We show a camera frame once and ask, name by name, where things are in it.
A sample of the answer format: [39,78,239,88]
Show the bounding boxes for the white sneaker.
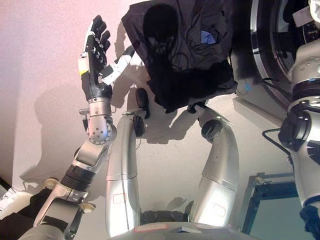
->
[0,186,34,221]

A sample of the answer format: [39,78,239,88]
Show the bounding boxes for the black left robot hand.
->
[77,14,135,102]

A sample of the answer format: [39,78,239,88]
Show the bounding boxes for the silver left robot leg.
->
[104,111,151,238]

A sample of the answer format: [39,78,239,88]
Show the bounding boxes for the dark framed glass cart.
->
[240,172,316,240]

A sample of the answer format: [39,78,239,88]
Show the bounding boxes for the grey front-load washing machine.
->
[229,0,320,126]

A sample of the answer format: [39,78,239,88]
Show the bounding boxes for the black clothes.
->
[121,0,239,115]

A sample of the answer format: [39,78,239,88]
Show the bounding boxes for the black cable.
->
[261,127,294,165]

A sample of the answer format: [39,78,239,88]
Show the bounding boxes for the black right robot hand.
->
[307,0,320,38]

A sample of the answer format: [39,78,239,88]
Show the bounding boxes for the black left robot foot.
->
[135,88,151,120]

